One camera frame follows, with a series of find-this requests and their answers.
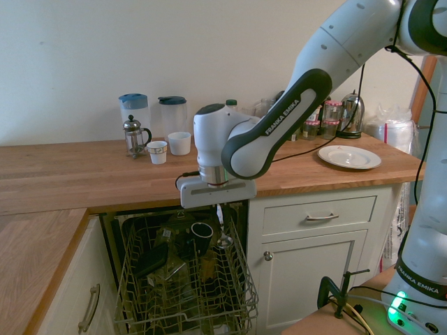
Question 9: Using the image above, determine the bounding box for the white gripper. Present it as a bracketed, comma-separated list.
[179, 175, 258, 225]

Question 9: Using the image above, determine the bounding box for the silver metal spoon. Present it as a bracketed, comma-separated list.
[215, 209, 234, 250]

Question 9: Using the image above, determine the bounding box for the built-in dishwasher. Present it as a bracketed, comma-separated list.
[98, 201, 251, 335]

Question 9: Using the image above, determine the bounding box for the black mug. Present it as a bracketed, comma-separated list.
[189, 221, 215, 260]

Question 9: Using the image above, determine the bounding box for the clear glass jar with label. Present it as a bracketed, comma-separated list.
[152, 225, 176, 253]

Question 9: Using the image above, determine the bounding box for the white ceramic cup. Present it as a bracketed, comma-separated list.
[167, 131, 193, 157]

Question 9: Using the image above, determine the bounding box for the black flat dish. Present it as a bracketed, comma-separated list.
[133, 241, 171, 281]

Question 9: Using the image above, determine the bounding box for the large clear glass jar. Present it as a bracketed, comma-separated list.
[145, 262, 197, 305]

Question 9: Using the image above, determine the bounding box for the small patterned paper cup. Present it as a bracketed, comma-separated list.
[146, 140, 169, 165]

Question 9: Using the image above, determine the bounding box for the white cabinet drawer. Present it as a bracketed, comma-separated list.
[261, 195, 379, 236]

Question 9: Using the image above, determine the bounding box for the clear pitcher with blue lid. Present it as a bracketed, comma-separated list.
[157, 96, 189, 139]
[118, 93, 152, 141]

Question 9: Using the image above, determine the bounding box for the white cabinet door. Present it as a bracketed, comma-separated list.
[259, 229, 370, 317]

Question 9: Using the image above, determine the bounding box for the glass french press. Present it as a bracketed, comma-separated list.
[122, 114, 153, 160]

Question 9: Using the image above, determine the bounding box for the black metal c-clamp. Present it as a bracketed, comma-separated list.
[316, 268, 372, 320]

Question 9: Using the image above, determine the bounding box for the white ceramic plate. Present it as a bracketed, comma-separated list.
[316, 144, 383, 171]

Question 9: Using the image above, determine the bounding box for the white corner cabinet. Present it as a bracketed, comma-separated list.
[33, 213, 129, 335]

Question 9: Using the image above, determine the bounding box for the brown robot mounting table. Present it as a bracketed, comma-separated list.
[280, 267, 403, 335]

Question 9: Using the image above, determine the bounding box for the stainless steel kettle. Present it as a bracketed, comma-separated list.
[336, 89, 366, 140]

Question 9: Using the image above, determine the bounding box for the hanging clear plastic bag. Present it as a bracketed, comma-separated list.
[381, 180, 420, 270]

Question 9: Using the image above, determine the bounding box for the clear plastic bag of plates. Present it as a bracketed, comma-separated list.
[364, 103, 424, 156]

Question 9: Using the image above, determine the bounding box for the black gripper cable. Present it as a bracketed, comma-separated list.
[174, 170, 200, 191]

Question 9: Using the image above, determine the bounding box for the metal wire dishwasher rack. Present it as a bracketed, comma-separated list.
[114, 205, 260, 335]

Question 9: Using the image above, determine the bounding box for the silver drawer handle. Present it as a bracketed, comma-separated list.
[305, 213, 340, 223]

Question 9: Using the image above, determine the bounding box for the brass curved cabinet handle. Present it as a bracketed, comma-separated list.
[78, 283, 101, 332]

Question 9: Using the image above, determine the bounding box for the cream cable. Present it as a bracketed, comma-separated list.
[344, 302, 375, 335]

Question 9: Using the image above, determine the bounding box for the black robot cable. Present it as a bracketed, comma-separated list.
[271, 20, 447, 207]

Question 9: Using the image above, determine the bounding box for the wooden chair frame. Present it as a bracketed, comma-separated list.
[411, 54, 439, 131]

